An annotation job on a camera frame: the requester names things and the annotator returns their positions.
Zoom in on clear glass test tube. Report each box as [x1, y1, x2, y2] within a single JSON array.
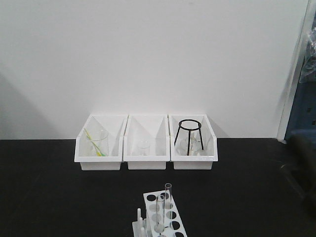
[[153, 195, 165, 234], [164, 183, 173, 228]]

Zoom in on white test tube rack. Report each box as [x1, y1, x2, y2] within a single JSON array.
[[132, 190, 187, 237]]

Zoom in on blue pegboard drying rack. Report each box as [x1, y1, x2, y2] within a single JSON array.
[[284, 0, 316, 146]]

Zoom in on small glass beaker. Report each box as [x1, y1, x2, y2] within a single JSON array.
[[137, 140, 151, 156]]

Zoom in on white middle storage bin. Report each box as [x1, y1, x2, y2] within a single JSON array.
[[123, 115, 170, 170]]

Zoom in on white storage bin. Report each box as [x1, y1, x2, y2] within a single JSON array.
[[168, 115, 218, 170], [123, 115, 170, 170], [75, 115, 128, 170]]

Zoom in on glassware in right bin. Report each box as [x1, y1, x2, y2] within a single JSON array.
[[176, 137, 214, 156]]

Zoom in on white right storage bin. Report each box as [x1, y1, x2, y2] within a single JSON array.
[[168, 115, 218, 170]]

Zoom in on white left storage bin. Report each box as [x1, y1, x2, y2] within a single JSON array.
[[75, 115, 128, 170]]

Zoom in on yellow green stirring rods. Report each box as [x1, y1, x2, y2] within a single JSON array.
[[84, 128, 106, 157]]

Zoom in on large glass beaker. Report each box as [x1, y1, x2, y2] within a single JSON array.
[[87, 129, 109, 157]]

